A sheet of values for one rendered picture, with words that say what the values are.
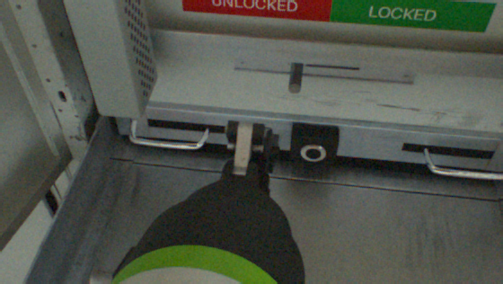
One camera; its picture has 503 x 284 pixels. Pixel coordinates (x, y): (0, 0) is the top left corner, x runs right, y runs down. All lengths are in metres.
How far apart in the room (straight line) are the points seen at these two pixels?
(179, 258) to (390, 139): 0.50
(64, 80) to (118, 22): 0.19
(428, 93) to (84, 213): 0.44
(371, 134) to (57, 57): 0.39
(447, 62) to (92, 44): 0.35
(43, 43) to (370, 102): 0.38
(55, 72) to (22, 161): 0.14
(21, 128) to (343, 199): 0.42
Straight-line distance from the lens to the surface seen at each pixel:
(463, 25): 0.58
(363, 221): 0.66
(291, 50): 0.54
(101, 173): 0.71
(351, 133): 0.66
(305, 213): 0.66
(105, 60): 0.51
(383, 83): 0.62
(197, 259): 0.21
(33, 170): 0.75
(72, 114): 0.69
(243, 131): 0.33
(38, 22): 0.61
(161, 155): 0.73
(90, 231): 0.67
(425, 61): 0.56
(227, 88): 0.64
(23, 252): 1.02
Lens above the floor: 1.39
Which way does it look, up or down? 48 degrees down
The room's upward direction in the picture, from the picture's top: straight up
